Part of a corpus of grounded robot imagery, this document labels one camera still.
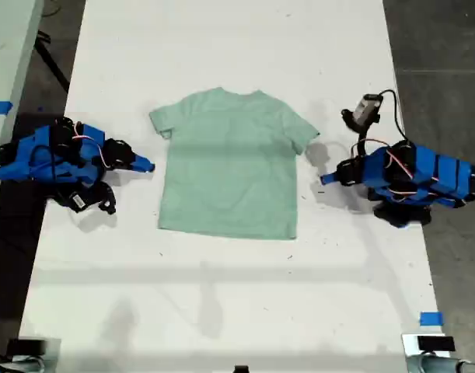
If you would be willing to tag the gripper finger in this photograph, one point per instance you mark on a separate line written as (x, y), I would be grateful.
(346, 169)
(138, 157)
(140, 167)
(338, 182)

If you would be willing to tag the pale green T-shirt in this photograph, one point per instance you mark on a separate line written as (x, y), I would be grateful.
(229, 163)

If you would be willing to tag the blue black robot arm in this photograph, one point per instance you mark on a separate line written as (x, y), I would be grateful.
(435, 171)
(27, 159)

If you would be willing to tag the black stand leg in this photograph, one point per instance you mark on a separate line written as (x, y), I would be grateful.
(50, 62)

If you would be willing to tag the pale side table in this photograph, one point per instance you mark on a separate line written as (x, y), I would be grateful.
(11, 46)

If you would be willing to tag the short blue tape strip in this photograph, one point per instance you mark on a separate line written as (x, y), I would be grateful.
(431, 318)

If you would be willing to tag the small black box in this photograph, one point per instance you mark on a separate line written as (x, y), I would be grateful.
(25, 346)
(435, 343)

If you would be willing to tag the camera black stalk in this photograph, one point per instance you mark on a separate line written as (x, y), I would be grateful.
(355, 124)
(107, 198)

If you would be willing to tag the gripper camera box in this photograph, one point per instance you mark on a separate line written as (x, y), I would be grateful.
(368, 107)
(77, 200)

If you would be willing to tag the small black mount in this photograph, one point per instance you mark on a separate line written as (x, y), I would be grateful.
(241, 369)

